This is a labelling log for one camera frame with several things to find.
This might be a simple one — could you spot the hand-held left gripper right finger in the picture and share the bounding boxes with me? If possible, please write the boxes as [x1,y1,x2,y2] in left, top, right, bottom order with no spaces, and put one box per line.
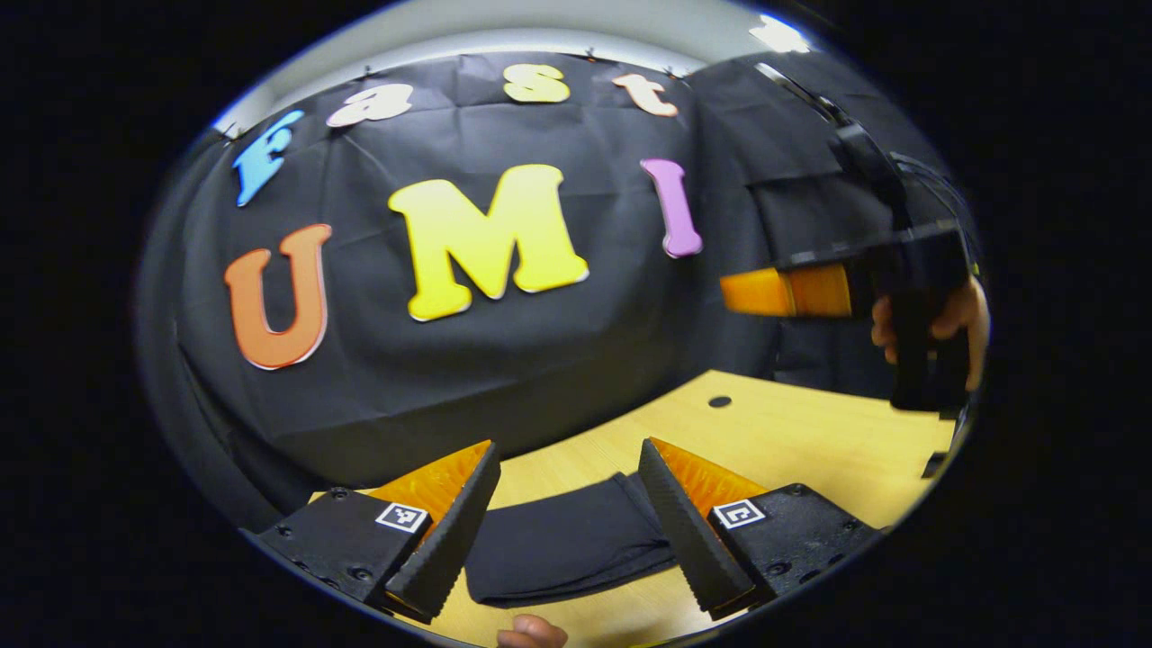
[639,437,887,622]

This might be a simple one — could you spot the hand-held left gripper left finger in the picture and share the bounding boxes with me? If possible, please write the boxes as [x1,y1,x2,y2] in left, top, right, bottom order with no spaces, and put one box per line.
[241,439,501,624]

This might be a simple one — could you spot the dark grey jeans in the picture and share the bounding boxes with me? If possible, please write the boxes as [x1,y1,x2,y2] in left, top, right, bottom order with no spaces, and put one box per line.
[463,471,680,609]

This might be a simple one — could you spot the black backdrop cloth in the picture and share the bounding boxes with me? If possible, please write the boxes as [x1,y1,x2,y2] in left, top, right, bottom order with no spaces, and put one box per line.
[135,49,955,541]

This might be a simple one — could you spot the ceiling light panel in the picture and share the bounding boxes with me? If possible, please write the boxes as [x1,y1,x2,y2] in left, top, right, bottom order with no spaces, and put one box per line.
[750,13,811,53]

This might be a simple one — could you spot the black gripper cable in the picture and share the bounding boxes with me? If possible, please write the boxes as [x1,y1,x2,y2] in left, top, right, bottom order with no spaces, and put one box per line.
[889,149,979,237]

